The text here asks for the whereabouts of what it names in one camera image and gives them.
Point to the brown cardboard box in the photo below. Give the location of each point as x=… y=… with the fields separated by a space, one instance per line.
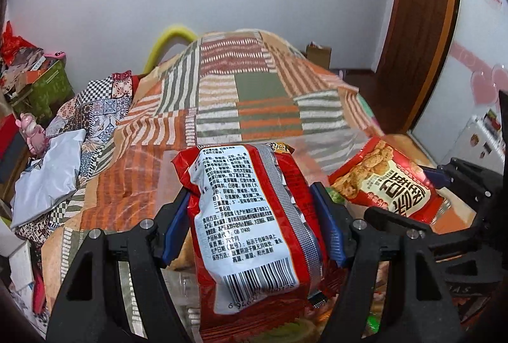
x=319 y=57

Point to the red noodle snack packet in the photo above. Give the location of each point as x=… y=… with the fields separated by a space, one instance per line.
x=246 y=228

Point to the yellow foam tube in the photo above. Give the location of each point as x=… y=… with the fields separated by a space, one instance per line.
x=158 y=45

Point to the green cardboard box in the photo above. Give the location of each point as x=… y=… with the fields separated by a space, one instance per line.
x=51 y=85

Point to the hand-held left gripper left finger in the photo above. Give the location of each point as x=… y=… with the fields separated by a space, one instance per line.
x=176 y=226

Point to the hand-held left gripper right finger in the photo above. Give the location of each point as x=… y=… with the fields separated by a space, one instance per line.
x=327 y=220

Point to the white cabinet with stickers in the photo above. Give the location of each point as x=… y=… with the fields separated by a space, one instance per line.
x=476 y=140

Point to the clear plastic container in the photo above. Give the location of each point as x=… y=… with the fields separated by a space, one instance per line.
x=178 y=287

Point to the red packet with cookie print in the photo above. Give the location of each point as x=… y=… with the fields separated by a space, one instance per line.
x=381 y=176

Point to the checkered patchwork quilt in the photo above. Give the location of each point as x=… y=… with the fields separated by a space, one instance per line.
x=91 y=113

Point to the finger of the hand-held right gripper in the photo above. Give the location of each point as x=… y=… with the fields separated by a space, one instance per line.
x=381 y=216
x=442 y=176

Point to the red rectangular box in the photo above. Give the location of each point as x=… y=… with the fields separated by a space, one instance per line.
x=8 y=129

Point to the red plastic bag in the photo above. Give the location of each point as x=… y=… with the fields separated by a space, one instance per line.
x=10 y=43

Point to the pink plush toy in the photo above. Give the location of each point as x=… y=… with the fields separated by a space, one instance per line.
x=33 y=136

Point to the striped patchwork blanket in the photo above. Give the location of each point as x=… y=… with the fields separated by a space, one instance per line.
x=258 y=89

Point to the brown wooden door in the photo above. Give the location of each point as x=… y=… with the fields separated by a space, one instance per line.
x=420 y=29

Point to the pile of paper packaging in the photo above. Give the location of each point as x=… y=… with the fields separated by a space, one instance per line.
x=27 y=65

